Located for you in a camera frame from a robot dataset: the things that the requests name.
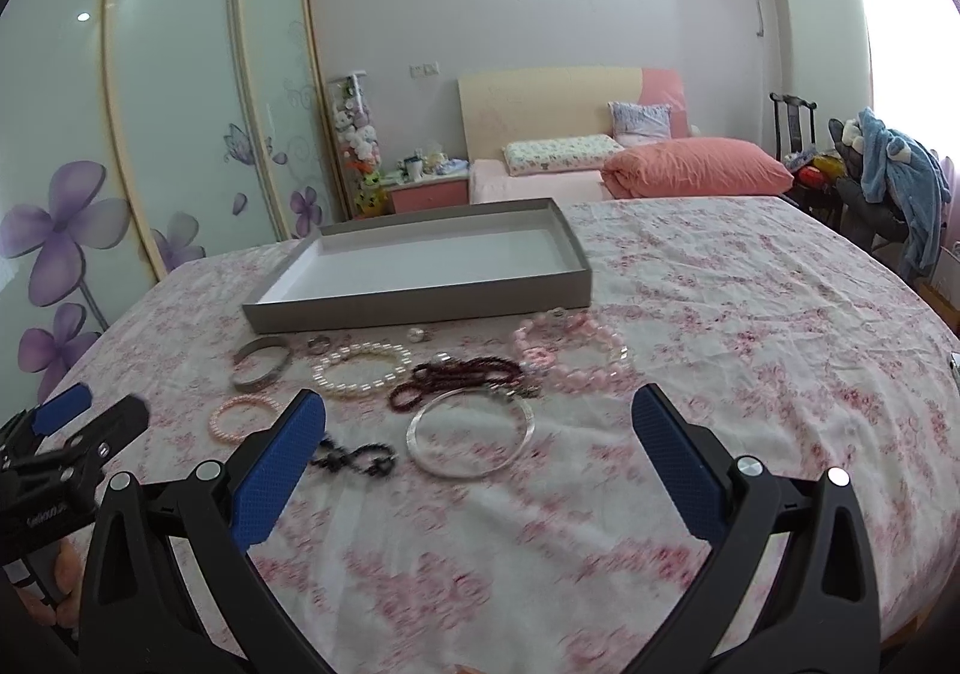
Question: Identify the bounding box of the small pink pearl bracelet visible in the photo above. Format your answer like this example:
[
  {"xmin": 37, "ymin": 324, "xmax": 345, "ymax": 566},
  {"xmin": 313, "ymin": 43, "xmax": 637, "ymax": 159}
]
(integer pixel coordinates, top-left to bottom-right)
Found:
[{"xmin": 208, "ymin": 393, "xmax": 285, "ymax": 449}]

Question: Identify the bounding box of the black bead bracelet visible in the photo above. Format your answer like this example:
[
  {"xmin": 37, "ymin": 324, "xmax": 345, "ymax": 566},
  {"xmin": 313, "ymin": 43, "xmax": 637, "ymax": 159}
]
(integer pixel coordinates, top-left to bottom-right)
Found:
[{"xmin": 310, "ymin": 432, "xmax": 399, "ymax": 481}]

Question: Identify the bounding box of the white pearl bracelet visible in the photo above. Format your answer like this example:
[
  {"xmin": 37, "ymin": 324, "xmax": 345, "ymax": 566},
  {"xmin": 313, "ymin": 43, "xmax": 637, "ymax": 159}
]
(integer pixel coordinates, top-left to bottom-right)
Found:
[{"xmin": 309, "ymin": 339, "xmax": 417, "ymax": 403}]

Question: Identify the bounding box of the silver cuff bangle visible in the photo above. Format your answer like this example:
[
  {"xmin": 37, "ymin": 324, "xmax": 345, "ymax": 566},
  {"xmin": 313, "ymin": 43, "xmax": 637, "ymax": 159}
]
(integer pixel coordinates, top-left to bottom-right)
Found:
[{"xmin": 229, "ymin": 336, "xmax": 293, "ymax": 393}]

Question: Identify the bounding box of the thin silver hoop bangle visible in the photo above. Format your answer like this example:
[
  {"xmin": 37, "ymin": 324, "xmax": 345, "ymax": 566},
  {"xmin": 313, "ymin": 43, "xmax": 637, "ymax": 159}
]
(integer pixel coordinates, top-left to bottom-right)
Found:
[{"xmin": 405, "ymin": 383, "xmax": 535, "ymax": 482}]

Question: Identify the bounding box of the pink crystal bead bracelet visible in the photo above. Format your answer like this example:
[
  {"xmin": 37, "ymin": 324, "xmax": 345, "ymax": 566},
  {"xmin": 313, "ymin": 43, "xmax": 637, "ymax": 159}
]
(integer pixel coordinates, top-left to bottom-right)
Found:
[{"xmin": 512, "ymin": 308, "xmax": 633, "ymax": 393}]

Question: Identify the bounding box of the dark red bead necklace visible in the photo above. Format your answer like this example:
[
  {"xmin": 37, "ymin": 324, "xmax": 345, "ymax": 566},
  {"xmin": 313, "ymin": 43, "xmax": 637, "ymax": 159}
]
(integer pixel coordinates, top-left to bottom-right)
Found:
[{"xmin": 385, "ymin": 356, "xmax": 544, "ymax": 411}]

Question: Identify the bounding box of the grey shallow jewelry tray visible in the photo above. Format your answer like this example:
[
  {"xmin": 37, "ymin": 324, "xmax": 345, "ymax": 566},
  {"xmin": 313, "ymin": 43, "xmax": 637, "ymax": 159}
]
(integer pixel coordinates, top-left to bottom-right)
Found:
[{"xmin": 242, "ymin": 198, "xmax": 592, "ymax": 335}]

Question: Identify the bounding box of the person's left hand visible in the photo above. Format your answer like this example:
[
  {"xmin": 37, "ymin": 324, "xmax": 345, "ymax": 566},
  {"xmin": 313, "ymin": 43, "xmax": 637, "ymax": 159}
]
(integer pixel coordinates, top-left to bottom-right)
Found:
[{"xmin": 16, "ymin": 539, "xmax": 83, "ymax": 630}]

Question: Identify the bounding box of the pink floral bedsheet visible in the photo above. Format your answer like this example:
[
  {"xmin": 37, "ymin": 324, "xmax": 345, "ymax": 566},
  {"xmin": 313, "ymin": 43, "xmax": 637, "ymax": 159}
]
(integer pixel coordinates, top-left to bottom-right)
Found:
[{"xmin": 71, "ymin": 198, "xmax": 958, "ymax": 672}]

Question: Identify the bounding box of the dark wooden chair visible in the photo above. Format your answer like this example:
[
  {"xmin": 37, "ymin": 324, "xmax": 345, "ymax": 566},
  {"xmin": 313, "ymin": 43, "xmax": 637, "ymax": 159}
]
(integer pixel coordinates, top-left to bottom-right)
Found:
[{"xmin": 768, "ymin": 92, "xmax": 843, "ymax": 231}]

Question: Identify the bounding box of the folded coral pink duvet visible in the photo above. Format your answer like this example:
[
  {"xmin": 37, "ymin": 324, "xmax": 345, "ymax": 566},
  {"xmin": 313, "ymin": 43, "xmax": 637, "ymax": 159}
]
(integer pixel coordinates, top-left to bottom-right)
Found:
[{"xmin": 601, "ymin": 138, "xmax": 794, "ymax": 200}]

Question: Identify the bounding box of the sliding wardrobe with purple flowers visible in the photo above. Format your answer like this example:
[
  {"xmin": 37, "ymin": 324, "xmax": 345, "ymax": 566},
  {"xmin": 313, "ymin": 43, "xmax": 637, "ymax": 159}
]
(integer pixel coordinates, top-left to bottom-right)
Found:
[{"xmin": 2, "ymin": 0, "xmax": 345, "ymax": 413}]

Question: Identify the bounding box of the pink bedside nightstand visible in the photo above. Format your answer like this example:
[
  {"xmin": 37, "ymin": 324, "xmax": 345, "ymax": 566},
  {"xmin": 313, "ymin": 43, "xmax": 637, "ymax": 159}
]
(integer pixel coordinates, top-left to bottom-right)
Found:
[{"xmin": 389, "ymin": 176, "xmax": 470, "ymax": 215}]

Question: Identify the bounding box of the floral white pillow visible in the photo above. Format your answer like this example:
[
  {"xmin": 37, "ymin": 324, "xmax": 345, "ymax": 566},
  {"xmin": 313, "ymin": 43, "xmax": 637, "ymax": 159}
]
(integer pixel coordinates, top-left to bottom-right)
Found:
[{"xmin": 503, "ymin": 135, "xmax": 623, "ymax": 177}]

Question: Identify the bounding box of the pink mattress sheet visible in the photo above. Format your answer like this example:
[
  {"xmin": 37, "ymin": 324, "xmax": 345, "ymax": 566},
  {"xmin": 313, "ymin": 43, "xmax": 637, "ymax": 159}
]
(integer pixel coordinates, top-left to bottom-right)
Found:
[{"xmin": 469, "ymin": 159, "xmax": 612, "ymax": 204}]

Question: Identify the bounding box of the purple patterned small pillow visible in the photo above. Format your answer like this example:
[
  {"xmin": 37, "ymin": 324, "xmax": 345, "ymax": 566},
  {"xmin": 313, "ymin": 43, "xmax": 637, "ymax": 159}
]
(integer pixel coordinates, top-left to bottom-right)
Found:
[{"xmin": 608, "ymin": 101, "xmax": 672, "ymax": 142}]

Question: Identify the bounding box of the blue fluffy robe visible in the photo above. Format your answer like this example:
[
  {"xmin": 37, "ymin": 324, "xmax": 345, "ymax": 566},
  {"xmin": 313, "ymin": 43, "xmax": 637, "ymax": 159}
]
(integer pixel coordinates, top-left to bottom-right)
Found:
[{"xmin": 857, "ymin": 107, "xmax": 952, "ymax": 279}]

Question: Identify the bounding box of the plush toy display tube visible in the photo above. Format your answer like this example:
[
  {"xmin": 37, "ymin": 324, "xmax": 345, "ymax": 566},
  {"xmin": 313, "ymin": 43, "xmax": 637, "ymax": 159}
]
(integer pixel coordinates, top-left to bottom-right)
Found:
[{"xmin": 329, "ymin": 70, "xmax": 386, "ymax": 218}]

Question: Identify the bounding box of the beige and pink headboard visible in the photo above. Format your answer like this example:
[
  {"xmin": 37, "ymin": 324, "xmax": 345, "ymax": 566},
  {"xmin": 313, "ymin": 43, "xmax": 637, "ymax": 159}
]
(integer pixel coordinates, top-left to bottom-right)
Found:
[{"xmin": 457, "ymin": 67, "xmax": 693, "ymax": 161}]

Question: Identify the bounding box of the white wall socket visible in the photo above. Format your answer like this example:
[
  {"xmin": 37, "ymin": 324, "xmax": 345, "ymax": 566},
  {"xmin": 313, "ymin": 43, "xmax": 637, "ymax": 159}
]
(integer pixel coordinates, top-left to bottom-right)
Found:
[{"xmin": 409, "ymin": 62, "xmax": 439, "ymax": 78}]

